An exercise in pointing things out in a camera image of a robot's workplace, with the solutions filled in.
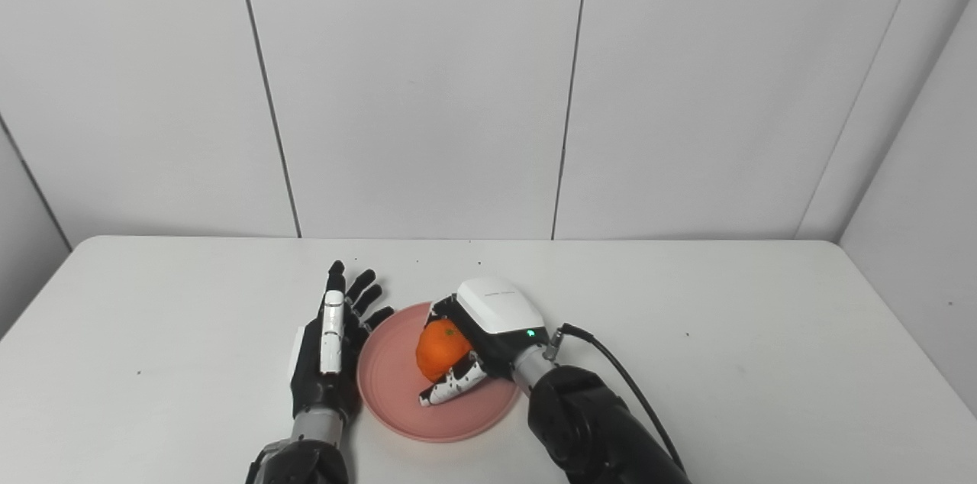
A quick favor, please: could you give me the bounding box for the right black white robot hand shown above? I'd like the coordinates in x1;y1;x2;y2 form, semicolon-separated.
418;276;550;407

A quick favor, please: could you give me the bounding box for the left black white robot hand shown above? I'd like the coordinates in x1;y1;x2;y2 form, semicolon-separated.
288;260;395;424

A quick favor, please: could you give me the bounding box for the orange fruit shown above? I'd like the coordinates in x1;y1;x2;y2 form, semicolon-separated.
415;319;474;384

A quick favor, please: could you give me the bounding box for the pink round plate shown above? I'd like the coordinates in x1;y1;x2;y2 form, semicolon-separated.
356;301;523;444

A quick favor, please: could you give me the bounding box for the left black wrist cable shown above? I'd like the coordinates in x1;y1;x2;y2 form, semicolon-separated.
244;447;285;484

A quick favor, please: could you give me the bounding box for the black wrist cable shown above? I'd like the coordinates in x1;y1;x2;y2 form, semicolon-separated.
543;323;688;473
244;447;285;484

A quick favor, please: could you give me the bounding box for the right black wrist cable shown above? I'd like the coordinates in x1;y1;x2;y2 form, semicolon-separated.
543;323;688;473

